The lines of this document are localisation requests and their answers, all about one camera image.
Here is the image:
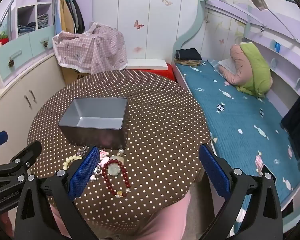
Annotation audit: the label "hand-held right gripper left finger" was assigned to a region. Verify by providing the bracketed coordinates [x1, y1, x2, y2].
[14, 146, 100, 240]

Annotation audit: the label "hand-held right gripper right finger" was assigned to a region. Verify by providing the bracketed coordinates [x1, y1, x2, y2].
[199, 144, 283, 240]

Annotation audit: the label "red bead bracelet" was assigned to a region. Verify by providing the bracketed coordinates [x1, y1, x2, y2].
[101, 159, 132, 198]

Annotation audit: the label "cream bead bracelet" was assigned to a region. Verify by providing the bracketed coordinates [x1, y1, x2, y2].
[63, 154, 87, 170]

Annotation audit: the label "pink flower hair clip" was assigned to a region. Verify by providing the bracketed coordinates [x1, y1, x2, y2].
[99, 150, 110, 167]

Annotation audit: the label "pale jade pendant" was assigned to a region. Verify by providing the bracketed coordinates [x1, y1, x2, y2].
[106, 159, 124, 177]

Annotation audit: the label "grey metal tin box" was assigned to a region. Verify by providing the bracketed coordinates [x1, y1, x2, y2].
[58, 97, 129, 149]

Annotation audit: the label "beige cabinet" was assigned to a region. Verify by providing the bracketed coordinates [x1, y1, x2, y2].
[0, 54, 67, 165]

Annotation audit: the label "blue patterned bed sheet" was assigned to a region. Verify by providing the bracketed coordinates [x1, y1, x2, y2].
[176, 60, 300, 233]

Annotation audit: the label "teal drawer unit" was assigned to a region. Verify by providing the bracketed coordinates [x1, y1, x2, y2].
[0, 25, 56, 80]

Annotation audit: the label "cardboard box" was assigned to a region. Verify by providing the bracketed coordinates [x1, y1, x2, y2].
[61, 65, 90, 84]

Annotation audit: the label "dark hanging cloth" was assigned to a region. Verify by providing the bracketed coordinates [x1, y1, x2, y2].
[280, 75, 300, 167]

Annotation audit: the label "red green plush toy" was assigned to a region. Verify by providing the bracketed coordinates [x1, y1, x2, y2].
[0, 31, 9, 47]

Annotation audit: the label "white pillow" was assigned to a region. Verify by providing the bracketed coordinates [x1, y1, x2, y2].
[217, 59, 237, 72]

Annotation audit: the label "red stool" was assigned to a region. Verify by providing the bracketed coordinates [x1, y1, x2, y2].
[127, 64, 176, 82]

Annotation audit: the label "folded tan garment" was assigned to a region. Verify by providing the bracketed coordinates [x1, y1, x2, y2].
[175, 59, 203, 67]

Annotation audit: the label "folded jeans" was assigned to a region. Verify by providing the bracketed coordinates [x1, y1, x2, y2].
[18, 22, 37, 36]
[37, 14, 50, 29]

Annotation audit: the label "folded dark clothes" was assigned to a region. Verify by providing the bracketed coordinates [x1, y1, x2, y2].
[175, 48, 202, 61]

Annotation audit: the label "pink checkered cloth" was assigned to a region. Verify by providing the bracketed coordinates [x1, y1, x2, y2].
[52, 21, 128, 72]

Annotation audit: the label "white board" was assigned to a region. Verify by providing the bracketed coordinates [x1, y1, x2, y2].
[127, 59, 168, 70]

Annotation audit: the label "light blue hanging garment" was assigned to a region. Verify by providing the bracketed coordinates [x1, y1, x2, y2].
[52, 0, 62, 35]

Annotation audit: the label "yellow hanging garment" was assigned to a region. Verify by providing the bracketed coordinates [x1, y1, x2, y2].
[59, 0, 75, 34]

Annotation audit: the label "white cubby shelf unit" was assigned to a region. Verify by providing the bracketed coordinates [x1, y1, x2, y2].
[14, 0, 77, 40]

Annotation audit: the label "dark hanging garments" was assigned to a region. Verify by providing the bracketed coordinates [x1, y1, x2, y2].
[65, 0, 85, 33]

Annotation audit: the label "white wardrobe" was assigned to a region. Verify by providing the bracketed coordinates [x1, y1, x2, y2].
[92, 0, 205, 60]

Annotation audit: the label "curved metal rail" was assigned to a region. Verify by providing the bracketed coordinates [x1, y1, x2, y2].
[0, 0, 28, 28]

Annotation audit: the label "teal bunk bed frame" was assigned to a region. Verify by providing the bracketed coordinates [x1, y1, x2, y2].
[171, 0, 300, 233]

